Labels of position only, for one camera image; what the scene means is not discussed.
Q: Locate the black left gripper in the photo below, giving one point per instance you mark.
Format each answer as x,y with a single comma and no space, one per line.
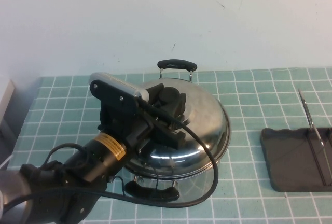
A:
122,123

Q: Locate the stainless steel lid black knob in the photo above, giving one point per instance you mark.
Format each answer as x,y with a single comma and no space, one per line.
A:
207,130

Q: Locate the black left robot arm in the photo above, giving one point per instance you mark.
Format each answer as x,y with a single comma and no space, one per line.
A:
103,156

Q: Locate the dark grey lid rack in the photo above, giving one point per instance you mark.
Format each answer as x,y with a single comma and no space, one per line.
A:
288,161

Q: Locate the teal checked tablecloth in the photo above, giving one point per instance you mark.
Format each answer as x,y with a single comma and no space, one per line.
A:
259,91

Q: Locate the beige grey cabinet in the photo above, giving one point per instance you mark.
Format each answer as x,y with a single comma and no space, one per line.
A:
7,115

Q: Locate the silver wrist camera black mount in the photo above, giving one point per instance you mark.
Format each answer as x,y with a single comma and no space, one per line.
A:
114,91

